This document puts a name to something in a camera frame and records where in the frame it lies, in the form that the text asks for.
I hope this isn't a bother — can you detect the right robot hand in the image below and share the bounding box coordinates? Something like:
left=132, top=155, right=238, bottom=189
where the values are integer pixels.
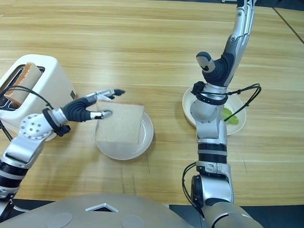
left=195, top=0, right=257, bottom=89

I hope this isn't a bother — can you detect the robot body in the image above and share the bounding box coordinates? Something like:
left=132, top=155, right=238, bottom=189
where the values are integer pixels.
left=0, top=189, right=210, bottom=228

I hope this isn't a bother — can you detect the black cable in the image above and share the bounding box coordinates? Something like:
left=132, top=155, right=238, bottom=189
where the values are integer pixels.
left=0, top=85, right=55, bottom=143
left=223, top=82, right=263, bottom=124
left=180, top=161, right=206, bottom=220

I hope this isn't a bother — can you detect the green lettuce leaf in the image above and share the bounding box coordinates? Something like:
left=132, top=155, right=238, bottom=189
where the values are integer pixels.
left=221, top=106, right=241, bottom=125

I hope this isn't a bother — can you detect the cream toaster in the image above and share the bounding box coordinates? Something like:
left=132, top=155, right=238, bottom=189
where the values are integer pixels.
left=0, top=52, right=78, bottom=143

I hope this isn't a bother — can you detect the white plate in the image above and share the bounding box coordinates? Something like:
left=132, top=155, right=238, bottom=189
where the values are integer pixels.
left=93, top=109, right=155, bottom=162

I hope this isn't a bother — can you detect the bread slice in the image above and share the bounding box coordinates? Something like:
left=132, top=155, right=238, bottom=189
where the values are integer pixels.
left=3, top=61, right=43, bottom=107
left=94, top=99, right=145, bottom=145

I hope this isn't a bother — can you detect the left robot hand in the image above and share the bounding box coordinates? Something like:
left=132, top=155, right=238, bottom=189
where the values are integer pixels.
left=61, top=86, right=126, bottom=125

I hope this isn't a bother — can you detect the cream plate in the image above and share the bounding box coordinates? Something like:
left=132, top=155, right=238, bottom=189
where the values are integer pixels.
left=181, top=85, right=248, bottom=137

